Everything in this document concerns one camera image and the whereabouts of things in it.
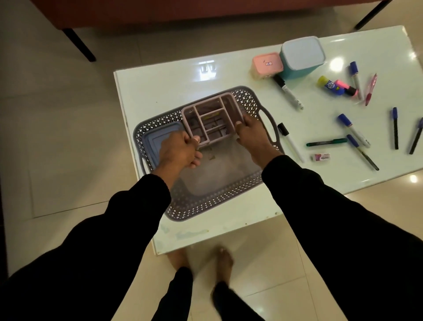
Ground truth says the person's right leg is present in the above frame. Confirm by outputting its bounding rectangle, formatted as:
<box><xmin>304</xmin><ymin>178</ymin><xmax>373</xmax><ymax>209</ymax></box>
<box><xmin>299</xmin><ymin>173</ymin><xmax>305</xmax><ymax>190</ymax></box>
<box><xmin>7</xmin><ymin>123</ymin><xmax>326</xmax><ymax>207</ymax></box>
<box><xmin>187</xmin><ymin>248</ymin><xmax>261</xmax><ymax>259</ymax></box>
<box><xmin>211</xmin><ymin>246</ymin><xmax>265</xmax><ymax>321</ymax></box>

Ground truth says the pink pen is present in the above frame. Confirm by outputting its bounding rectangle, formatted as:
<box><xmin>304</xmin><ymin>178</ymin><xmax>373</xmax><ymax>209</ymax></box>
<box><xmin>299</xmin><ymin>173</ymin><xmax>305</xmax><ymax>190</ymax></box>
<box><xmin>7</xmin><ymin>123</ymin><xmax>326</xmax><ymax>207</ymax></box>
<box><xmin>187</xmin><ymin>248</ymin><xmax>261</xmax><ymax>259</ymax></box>
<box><xmin>364</xmin><ymin>73</ymin><xmax>378</xmax><ymax>106</ymax></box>

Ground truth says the white table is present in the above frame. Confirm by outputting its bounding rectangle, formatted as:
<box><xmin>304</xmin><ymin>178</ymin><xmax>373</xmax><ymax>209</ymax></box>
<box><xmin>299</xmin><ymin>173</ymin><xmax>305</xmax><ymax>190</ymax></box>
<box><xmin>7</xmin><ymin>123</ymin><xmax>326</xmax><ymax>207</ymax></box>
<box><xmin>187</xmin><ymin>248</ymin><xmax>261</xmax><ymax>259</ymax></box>
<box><xmin>113</xmin><ymin>26</ymin><xmax>423</xmax><ymax>255</ymax></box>

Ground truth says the person's right forearm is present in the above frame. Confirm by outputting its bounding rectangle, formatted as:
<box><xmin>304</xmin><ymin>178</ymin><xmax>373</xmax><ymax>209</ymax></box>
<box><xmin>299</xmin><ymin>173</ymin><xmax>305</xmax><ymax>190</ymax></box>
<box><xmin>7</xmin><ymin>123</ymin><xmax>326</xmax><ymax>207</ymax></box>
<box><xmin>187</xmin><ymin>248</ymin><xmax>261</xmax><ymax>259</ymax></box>
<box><xmin>261</xmin><ymin>154</ymin><xmax>423</xmax><ymax>321</ymax></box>

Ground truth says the grey perforated plastic basket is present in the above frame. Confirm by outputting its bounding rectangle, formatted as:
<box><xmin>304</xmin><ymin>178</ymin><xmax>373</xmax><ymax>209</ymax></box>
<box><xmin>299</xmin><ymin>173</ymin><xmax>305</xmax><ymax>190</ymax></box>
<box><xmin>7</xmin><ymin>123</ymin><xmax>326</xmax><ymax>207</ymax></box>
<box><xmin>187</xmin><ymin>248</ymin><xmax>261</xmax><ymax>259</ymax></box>
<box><xmin>133</xmin><ymin>86</ymin><xmax>286</xmax><ymax>222</ymax></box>

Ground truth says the person's left leg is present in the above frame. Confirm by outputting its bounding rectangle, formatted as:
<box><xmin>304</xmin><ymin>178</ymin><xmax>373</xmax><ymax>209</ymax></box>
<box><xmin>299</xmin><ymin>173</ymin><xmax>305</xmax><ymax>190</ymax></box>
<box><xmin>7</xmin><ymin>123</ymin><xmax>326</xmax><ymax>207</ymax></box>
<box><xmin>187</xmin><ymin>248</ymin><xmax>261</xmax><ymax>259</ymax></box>
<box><xmin>152</xmin><ymin>248</ymin><xmax>194</xmax><ymax>321</ymax></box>

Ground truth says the red fabric sofa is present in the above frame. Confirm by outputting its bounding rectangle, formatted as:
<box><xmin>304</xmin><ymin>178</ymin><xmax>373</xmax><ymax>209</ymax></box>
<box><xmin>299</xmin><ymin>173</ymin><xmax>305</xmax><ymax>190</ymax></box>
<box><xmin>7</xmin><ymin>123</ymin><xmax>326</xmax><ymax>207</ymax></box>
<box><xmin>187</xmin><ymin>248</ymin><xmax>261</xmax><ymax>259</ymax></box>
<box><xmin>30</xmin><ymin>0</ymin><xmax>394</xmax><ymax>63</ymax></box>

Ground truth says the blue-capped thin grey pen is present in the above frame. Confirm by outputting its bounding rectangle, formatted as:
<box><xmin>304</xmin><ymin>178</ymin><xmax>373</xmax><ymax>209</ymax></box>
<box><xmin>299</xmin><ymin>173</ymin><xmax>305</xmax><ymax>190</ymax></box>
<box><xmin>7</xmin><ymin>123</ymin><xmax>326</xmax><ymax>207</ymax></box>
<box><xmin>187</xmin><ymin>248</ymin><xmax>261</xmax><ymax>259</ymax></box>
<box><xmin>346</xmin><ymin>134</ymin><xmax>380</xmax><ymax>172</ymax></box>

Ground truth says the person's leg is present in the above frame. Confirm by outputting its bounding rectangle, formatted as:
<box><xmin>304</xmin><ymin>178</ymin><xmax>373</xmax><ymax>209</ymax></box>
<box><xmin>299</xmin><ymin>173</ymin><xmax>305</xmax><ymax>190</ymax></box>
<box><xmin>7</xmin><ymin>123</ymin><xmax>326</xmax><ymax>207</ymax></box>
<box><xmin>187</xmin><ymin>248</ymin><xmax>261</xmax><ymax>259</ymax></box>
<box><xmin>152</xmin><ymin>248</ymin><xmax>194</xmax><ymax>321</ymax></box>
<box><xmin>211</xmin><ymin>246</ymin><xmax>265</xmax><ymax>321</ymax></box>

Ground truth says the person's right hand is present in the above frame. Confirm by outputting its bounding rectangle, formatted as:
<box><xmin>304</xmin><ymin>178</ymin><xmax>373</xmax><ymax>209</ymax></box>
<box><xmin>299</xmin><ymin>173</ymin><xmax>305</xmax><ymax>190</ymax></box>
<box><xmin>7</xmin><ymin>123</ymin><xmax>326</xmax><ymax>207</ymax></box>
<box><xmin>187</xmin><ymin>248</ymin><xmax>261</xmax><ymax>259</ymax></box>
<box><xmin>234</xmin><ymin>114</ymin><xmax>285</xmax><ymax>170</ymax></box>

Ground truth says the small pink lidded box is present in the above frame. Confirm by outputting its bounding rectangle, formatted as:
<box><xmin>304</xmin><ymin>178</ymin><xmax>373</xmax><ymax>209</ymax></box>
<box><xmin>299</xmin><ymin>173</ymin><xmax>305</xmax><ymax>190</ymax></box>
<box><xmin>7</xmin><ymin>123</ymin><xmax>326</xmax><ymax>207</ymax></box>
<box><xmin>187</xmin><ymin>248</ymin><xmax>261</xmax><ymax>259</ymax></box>
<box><xmin>250</xmin><ymin>52</ymin><xmax>284</xmax><ymax>80</ymax></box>

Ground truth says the pink divided organizer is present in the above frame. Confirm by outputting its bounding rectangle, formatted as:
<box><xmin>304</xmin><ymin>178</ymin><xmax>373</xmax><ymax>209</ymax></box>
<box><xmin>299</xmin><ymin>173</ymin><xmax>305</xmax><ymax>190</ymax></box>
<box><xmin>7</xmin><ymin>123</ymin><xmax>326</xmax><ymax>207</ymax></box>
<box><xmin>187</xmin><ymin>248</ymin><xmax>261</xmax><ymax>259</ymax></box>
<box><xmin>181</xmin><ymin>92</ymin><xmax>247</xmax><ymax>148</ymax></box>

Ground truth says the teal box with white lid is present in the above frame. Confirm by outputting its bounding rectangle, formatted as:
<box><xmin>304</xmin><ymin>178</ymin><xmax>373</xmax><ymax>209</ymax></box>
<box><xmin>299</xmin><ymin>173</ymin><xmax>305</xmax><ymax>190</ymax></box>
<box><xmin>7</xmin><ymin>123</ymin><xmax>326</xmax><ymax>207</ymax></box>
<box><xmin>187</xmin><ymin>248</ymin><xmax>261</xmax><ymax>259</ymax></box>
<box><xmin>279</xmin><ymin>35</ymin><xmax>327</xmax><ymax>80</ymax></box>

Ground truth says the blue-capped white marker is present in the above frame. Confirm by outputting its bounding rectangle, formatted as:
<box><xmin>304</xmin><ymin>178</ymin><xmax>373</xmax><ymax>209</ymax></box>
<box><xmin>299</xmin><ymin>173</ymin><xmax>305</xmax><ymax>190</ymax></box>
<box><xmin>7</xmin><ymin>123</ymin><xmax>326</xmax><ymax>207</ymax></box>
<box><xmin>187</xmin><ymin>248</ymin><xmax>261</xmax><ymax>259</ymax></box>
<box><xmin>337</xmin><ymin>113</ymin><xmax>371</xmax><ymax>149</ymax></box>
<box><xmin>349</xmin><ymin>61</ymin><xmax>364</xmax><ymax>101</ymax></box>

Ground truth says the yellow-capped blue glue stick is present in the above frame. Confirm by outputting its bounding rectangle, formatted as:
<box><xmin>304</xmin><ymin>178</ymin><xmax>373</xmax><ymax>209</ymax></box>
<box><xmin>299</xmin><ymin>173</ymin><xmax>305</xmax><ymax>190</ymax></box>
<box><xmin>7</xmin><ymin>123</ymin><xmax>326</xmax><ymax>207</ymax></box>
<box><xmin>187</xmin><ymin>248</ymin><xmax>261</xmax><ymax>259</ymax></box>
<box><xmin>317</xmin><ymin>75</ymin><xmax>345</xmax><ymax>97</ymax></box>

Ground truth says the person's left hand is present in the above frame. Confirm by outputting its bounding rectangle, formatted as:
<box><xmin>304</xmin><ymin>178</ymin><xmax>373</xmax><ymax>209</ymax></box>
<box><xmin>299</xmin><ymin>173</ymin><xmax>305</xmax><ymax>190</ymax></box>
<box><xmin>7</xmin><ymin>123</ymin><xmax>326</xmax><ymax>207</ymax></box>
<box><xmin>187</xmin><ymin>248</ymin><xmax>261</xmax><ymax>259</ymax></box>
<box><xmin>152</xmin><ymin>130</ymin><xmax>204</xmax><ymax>190</ymax></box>

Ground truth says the person's left forearm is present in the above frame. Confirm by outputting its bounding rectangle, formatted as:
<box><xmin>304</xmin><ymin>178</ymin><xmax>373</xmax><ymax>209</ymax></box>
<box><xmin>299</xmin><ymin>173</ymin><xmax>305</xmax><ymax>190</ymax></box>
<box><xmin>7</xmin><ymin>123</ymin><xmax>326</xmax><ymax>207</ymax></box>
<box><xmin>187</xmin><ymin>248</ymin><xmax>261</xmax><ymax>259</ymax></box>
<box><xmin>0</xmin><ymin>173</ymin><xmax>172</xmax><ymax>321</ymax></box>

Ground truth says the pink highlighter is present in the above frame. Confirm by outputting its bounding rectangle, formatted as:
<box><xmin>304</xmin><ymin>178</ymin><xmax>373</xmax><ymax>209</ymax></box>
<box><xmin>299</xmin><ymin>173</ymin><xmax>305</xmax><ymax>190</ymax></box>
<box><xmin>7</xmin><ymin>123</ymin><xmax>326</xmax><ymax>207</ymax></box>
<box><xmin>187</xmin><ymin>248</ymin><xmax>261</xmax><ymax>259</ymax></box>
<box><xmin>334</xmin><ymin>79</ymin><xmax>359</xmax><ymax>98</ymax></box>

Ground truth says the green pen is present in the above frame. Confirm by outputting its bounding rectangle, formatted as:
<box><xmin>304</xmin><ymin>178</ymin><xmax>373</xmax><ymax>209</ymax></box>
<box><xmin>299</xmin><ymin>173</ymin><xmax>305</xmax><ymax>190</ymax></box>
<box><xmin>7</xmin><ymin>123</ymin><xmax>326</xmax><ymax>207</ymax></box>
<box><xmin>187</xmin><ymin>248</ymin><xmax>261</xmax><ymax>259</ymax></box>
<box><xmin>306</xmin><ymin>138</ymin><xmax>348</xmax><ymax>147</ymax></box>

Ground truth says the blue-grey square box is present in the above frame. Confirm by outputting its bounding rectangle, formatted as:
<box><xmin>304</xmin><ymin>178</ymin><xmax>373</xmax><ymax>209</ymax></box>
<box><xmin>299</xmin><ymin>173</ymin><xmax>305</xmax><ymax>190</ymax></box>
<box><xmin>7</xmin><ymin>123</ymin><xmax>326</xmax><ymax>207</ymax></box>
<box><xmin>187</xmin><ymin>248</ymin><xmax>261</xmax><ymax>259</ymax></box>
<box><xmin>142</xmin><ymin>121</ymin><xmax>186</xmax><ymax>171</ymax></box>

